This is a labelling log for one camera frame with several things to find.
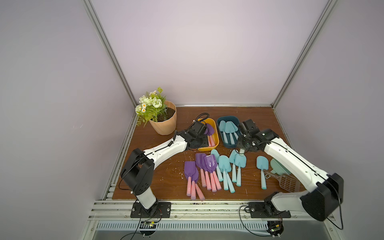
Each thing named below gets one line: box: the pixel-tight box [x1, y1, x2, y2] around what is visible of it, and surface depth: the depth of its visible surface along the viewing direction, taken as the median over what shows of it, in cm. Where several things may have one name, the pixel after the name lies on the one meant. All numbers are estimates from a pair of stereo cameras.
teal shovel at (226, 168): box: [221, 155, 236, 194], surface depth 85 cm
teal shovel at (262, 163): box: [256, 155, 269, 190], surface depth 85 cm
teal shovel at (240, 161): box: [234, 153, 247, 187], surface depth 90 cm
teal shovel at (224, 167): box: [218, 155, 234, 193], surface depth 87 cm
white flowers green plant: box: [135, 87, 168, 128], surface depth 82 cm
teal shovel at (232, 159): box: [229, 149, 239, 183], surface depth 89 cm
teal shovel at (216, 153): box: [210, 149, 224, 182], surface depth 89 cm
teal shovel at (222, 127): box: [219, 120, 228, 144], surface depth 106 cm
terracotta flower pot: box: [149, 100, 177, 136], surface depth 93 cm
